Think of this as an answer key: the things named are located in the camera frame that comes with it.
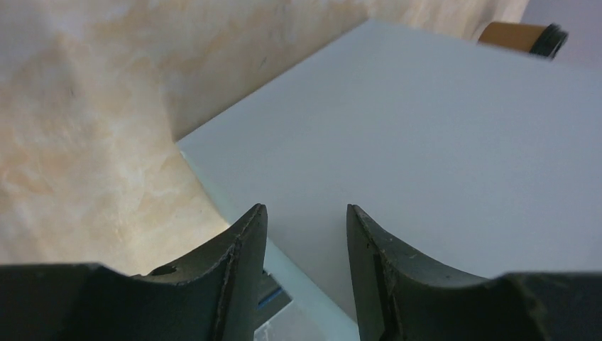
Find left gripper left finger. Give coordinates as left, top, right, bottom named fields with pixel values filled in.
left=1, top=204, right=268, bottom=340

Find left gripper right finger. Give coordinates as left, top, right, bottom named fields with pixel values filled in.
left=346, top=205, right=601, bottom=340

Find light blue paper bag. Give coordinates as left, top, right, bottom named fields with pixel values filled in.
left=178, top=21, right=601, bottom=340

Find brown paper coffee cup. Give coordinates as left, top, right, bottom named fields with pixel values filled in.
left=477, top=21, right=546, bottom=53

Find black plastic cup lid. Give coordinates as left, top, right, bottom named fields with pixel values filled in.
left=529, top=23, right=569, bottom=60

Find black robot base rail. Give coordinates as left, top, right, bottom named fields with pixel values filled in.
left=255, top=270, right=292, bottom=330

